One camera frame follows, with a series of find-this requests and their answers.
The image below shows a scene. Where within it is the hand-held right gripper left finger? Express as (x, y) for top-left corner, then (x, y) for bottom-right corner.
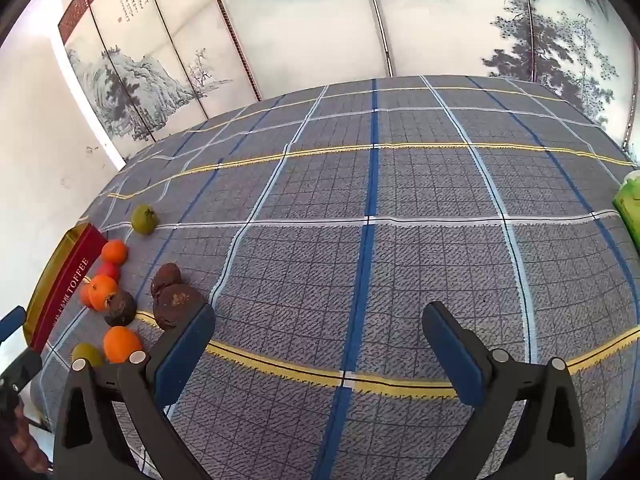
(52, 302), (217, 480)

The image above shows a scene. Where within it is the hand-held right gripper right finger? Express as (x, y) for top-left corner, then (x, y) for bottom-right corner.
(421, 301), (588, 480)

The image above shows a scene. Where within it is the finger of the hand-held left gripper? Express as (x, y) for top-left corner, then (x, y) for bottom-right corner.
(0, 347), (44, 411)
(0, 306), (27, 346)

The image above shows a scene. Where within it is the dark brown passion fruit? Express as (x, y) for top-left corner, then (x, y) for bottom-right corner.
(151, 262), (183, 301)
(103, 290), (137, 327)
(152, 284), (207, 331)

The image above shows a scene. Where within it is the orange tangerine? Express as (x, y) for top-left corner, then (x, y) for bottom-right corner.
(101, 239), (129, 266)
(80, 275), (119, 310)
(102, 326), (144, 364)

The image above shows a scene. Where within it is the red and gold tin box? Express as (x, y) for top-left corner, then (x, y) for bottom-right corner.
(22, 222), (108, 353)

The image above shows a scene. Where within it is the green round fruit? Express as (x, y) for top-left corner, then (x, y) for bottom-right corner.
(131, 204), (159, 236)
(71, 342), (105, 368)

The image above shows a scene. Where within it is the person's left hand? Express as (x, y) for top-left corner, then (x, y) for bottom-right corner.
(11, 402), (52, 473)

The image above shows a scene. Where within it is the blue grey checked tablecloth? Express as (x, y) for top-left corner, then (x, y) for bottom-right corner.
(30, 75), (640, 480)

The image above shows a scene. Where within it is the green packet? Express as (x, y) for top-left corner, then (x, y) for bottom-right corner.
(612, 170), (640, 256)

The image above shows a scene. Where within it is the painted folding screen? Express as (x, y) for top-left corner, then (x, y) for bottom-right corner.
(57, 0), (640, 161)

